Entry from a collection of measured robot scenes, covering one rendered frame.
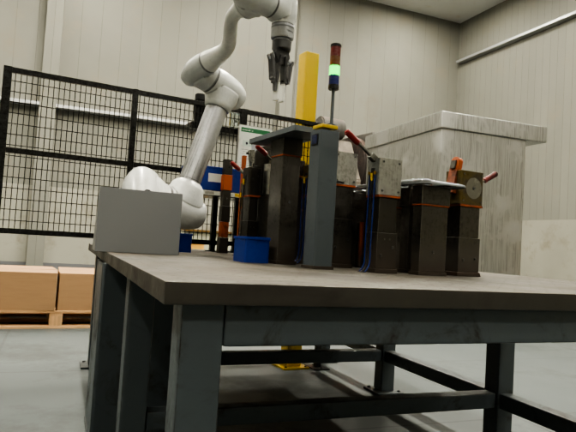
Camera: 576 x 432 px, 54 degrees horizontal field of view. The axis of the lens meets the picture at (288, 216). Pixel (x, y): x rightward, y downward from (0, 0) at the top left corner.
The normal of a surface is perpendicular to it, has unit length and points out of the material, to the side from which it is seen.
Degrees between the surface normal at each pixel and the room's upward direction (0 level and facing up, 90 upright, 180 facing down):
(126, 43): 90
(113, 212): 90
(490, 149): 90
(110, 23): 90
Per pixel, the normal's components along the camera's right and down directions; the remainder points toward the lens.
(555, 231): -0.92, -0.07
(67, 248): 0.38, -0.02
